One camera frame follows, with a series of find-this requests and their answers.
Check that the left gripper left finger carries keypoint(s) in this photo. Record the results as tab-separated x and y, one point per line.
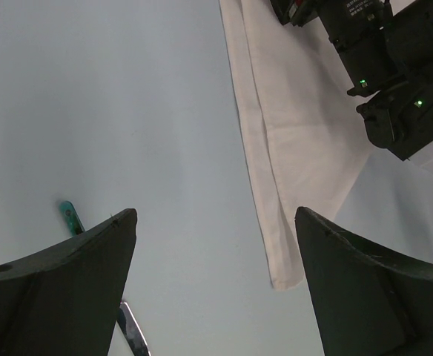
64	300

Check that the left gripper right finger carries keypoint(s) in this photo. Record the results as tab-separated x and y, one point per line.
367	299

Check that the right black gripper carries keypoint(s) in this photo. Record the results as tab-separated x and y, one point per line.
389	59

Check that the white cloth napkin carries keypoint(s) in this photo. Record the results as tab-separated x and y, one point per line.
305	145

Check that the teal handled knife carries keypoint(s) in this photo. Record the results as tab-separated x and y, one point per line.
126	319

